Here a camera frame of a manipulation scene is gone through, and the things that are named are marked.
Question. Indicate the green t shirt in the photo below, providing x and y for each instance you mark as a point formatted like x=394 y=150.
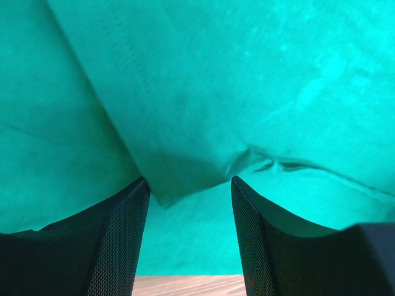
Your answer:
x=295 y=97

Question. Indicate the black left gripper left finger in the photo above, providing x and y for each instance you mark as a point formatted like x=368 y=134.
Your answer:
x=93 y=252

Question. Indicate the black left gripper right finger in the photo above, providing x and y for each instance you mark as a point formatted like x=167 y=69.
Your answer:
x=284 y=254

